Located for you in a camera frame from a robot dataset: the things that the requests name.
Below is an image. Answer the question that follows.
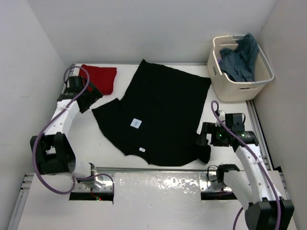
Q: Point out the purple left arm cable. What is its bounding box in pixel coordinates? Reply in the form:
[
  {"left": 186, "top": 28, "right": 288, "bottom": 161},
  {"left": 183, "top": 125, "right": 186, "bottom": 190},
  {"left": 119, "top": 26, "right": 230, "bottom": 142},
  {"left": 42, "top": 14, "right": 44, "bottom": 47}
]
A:
[{"left": 31, "top": 65, "right": 114, "bottom": 199}]

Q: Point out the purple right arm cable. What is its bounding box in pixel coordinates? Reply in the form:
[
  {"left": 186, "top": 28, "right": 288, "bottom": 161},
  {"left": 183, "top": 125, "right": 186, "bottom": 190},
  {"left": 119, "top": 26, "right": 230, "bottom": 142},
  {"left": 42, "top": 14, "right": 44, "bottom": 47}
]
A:
[{"left": 211, "top": 100, "right": 282, "bottom": 230}]

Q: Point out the black t shirt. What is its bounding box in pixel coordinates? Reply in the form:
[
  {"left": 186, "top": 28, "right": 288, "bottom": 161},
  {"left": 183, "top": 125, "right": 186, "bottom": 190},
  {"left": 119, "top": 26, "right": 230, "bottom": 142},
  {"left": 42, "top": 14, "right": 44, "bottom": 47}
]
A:
[{"left": 93, "top": 60, "right": 211, "bottom": 167}]

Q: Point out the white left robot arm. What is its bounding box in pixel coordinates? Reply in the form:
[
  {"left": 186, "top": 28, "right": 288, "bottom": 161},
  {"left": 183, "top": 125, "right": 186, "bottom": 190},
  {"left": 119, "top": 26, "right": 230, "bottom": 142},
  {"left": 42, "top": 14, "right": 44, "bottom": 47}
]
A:
[{"left": 30, "top": 76, "right": 103, "bottom": 178}]

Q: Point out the cream plastic laundry basket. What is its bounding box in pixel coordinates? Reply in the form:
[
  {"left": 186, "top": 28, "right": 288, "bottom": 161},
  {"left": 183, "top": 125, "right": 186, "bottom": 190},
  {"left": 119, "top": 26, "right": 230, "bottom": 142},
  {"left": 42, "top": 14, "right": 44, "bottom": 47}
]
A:
[{"left": 207, "top": 33, "right": 275, "bottom": 102}]

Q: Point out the white front cover panel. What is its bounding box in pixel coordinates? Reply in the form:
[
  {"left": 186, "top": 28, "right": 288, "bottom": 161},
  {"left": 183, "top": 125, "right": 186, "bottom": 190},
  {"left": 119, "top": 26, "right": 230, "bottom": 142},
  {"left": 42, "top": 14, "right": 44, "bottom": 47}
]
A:
[{"left": 18, "top": 172, "right": 247, "bottom": 230}]

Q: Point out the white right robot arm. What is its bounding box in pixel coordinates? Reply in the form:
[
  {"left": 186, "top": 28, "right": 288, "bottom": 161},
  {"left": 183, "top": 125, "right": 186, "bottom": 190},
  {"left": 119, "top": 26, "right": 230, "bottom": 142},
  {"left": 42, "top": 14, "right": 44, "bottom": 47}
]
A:
[{"left": 199, "top": 110, "right": 295, "bottom": 230}]

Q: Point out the teal t shirt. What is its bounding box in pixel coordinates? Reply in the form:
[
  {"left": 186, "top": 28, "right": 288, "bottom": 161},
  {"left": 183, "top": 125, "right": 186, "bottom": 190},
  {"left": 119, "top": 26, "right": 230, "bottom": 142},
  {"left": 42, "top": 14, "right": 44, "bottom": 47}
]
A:
[{"left": 219, "top": 33, "right": 260, "bottom": 82}]

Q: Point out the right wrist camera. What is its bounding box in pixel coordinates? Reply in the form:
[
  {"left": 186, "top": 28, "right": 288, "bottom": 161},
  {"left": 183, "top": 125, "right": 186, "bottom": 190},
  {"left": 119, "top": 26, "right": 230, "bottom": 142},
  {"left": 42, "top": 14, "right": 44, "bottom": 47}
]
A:
[{"left": 216, "top": 110, "right": 226, "bottom": 126}]

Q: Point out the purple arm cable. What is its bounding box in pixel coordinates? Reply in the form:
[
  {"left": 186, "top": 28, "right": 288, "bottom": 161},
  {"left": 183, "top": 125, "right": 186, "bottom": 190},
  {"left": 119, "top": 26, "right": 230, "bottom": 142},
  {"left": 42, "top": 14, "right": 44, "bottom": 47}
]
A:
[
  {"left": 211, "top": 100, "right": 282, "bottom": 230},
  {"left": 31, "top": 65, "right": 114, "bottom": 199}
]

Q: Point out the red t shirt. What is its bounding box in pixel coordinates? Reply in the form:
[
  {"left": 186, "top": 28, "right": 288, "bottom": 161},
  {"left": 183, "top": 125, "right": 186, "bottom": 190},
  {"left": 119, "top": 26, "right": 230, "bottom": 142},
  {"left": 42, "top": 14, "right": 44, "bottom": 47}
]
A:
[{"left": 81, "top": 65, "right": 117, "bottom": 95}]

